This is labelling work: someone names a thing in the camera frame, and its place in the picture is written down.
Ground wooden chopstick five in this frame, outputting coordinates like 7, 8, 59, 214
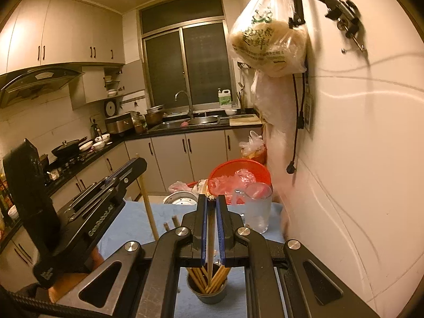
137, 175, 159, 241

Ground wooden chopstick nine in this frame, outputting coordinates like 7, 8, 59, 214
210, 266, 232, 294

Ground wooden chopstick eight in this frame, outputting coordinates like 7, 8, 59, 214
206, 266, 228, 294

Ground wooden chopstick four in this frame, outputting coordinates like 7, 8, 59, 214
207, 199, 216, 287

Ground kitchen faucet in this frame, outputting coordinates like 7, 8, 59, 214
174, 90, 196, 120

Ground kitchen window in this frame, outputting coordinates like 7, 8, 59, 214
139, 0, 235, 111

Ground person's left hand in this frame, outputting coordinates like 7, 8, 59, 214
48, 247, 104, 304

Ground black utensil holder cup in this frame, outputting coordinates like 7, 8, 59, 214
187, 263, 231, 304

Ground blue towel table cover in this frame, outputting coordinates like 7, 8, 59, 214
95, 200, 288, 318

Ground black wok pan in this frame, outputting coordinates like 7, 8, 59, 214
52, 136, 87, 158

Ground clear glass mug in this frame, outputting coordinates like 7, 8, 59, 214
231, 182, 272, 233

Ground red plastic basket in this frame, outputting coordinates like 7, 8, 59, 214
208, 159, 272, 204

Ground brown cooking pot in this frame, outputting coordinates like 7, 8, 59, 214
144, 105, 165, 127

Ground range hood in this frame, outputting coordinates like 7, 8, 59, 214
1, 66, 83, 108

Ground green detergent jug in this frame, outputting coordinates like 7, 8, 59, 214
218, 89, 232, 109

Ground hanging bag with bread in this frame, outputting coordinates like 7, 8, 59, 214
227, 0, 308, 78

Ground hanging black tongs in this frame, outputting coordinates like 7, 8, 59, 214
288, 0, 366, 53

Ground black power cable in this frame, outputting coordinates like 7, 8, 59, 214
286, 74, 306, 175

